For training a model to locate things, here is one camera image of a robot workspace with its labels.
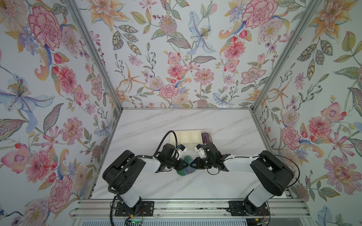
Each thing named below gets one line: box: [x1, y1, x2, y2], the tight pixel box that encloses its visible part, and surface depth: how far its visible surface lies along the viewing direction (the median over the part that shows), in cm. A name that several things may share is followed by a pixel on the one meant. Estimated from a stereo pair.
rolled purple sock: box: [201, 132, 212, 145], surface depth 100 cm
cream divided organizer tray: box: [170, 129, 214, 150], surface depth 104 cm
